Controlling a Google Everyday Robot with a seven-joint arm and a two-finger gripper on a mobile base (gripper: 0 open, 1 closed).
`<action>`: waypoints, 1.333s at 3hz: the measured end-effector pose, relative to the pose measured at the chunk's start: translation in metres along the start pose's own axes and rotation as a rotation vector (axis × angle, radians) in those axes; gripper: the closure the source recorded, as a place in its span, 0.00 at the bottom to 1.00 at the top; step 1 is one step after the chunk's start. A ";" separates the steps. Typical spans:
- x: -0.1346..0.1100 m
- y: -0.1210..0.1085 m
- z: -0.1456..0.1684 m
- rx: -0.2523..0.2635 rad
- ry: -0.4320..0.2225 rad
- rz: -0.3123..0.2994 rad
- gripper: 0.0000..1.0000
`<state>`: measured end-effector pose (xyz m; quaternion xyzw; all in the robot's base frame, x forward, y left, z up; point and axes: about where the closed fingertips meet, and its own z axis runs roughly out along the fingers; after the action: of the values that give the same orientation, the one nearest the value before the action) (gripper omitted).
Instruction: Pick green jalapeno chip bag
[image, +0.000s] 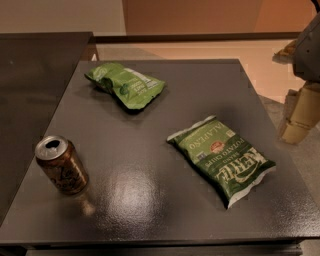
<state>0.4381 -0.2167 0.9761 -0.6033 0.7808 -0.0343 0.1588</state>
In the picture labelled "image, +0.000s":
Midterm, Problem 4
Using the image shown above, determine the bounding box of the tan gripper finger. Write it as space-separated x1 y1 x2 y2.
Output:
279 81 320 144
274 40 297 59

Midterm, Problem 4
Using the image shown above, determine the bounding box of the green jalapeno kettle chip bag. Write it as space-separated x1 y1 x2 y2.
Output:
167 116 276 208

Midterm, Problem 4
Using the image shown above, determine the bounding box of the light green snack bag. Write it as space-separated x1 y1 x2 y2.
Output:
85 63 165 110

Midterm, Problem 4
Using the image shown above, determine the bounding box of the brown soda can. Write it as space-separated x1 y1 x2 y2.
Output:
35 135 89 195

